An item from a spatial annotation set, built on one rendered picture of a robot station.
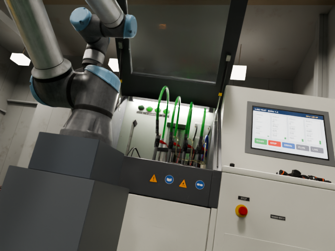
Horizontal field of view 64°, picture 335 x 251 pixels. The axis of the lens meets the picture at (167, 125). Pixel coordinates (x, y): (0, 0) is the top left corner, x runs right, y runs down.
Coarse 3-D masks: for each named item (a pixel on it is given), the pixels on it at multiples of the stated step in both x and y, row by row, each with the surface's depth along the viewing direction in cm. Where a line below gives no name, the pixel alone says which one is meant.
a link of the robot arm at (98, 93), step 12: (84, 72) 79; (96, 72) 77; (108, 72) 79; (72, 84) 77; (84, 84) 76; (96, 84) 76; (108, 84) 77; (120, 84) 83; (72, 96) 78; (84, 96) 75; (96, 96) 75; (108, 96) 77; (108, 108) 77
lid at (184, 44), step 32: (128, 0) 148; (160, 0) 145; (192, 0) 142; (224, 0) 139; (160, 32) 157; (192, 32) 153; (224, 32) 150; (128, 64) 175; (160, 64) 172; (192, 64) 168; (224, 64) 161; (128, 96) 193; (192, 96) 182
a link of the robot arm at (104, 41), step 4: (100, 40) 98; (104, 40) 100; (108, 40) 103; (88, 44) 99; (92, 44) 98; (96, 44) 99; (100, 44) 99; (104, 44) 101; (88, 48) 99; (92, 48) 98; (96, 48) 99; (100, 48) 99; (104, 48) 101; (104, 52) 101
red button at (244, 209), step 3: (237, 207) 113; (240, 207) 110; (243, 207) 110; (237, 210) 113; (240, 210) 109; (243, 210) 109; (246, 210) 109; (237, 213) 112; (240, 213) 109; (243, 213) 109; (246, 213) 109; (240, 216) 112; (243, 216) 112
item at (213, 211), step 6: (156, 198) 118; (192, 204) 117; (210, 210) 115; (216, 210) 113; (210, 216) 113; (210, 222) 112; (210, 228) 112; (210, 234) 111; (210, 240) 110; (210, 246) 110
